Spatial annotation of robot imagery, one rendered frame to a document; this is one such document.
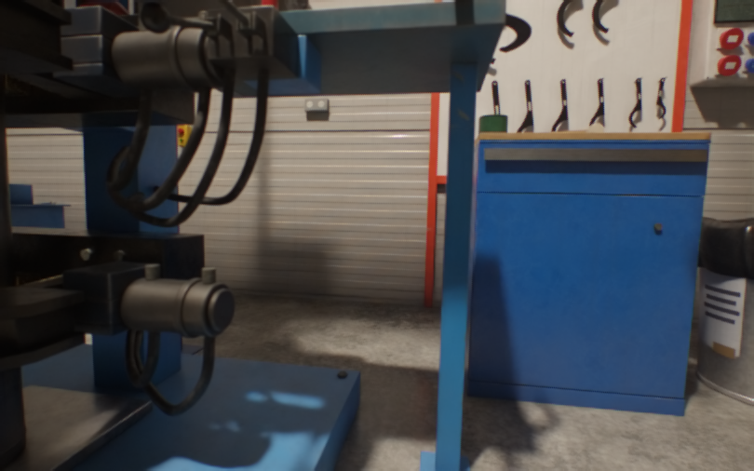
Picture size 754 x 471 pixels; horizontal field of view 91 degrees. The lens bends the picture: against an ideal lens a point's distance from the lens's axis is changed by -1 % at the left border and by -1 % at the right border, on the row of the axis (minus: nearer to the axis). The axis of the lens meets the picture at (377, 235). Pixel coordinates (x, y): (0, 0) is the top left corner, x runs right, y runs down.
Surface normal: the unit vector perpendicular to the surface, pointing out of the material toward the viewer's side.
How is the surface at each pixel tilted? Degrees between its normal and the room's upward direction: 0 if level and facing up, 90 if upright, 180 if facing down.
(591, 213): 90
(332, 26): 90
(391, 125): 90
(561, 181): 90
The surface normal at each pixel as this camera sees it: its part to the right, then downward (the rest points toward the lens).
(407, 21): -0.16, 0.08
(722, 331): -0.99, 0.04
